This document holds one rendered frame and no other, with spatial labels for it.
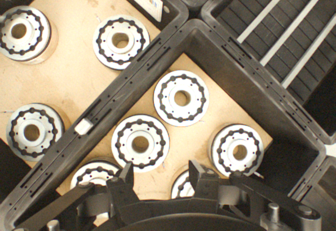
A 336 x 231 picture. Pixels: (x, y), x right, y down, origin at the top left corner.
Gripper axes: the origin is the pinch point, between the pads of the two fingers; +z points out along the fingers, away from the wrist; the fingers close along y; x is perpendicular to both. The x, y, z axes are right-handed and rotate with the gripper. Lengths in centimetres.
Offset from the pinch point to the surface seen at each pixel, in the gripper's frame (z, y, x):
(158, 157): 14.3, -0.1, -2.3
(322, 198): 17.5, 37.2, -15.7
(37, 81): 17.2, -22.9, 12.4
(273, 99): 7.3, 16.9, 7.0
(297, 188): 7.4, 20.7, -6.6
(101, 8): 17.2, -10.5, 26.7
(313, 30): 17.4, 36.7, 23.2
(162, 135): 14.3, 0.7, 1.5
